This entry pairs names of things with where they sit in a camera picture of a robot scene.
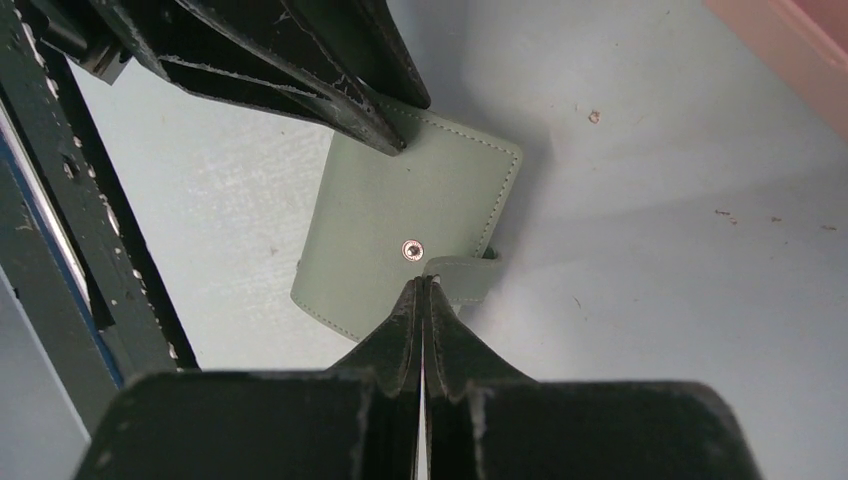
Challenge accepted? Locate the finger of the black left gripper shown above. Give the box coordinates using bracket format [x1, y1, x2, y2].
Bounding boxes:
[278, 1, 431, 110]
[94, 1, 406, 156]

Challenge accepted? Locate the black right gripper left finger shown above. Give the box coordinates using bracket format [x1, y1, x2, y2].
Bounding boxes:
[75, 278, 423, 479]

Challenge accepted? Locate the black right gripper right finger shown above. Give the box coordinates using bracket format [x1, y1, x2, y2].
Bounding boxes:
[422, 277, 761, 479]

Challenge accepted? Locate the pink oval tray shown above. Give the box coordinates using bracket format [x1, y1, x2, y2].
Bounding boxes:
[704, 0, 847, 139]

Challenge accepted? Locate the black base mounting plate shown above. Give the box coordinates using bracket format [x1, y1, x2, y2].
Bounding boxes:
[1, 1, 197, 432]

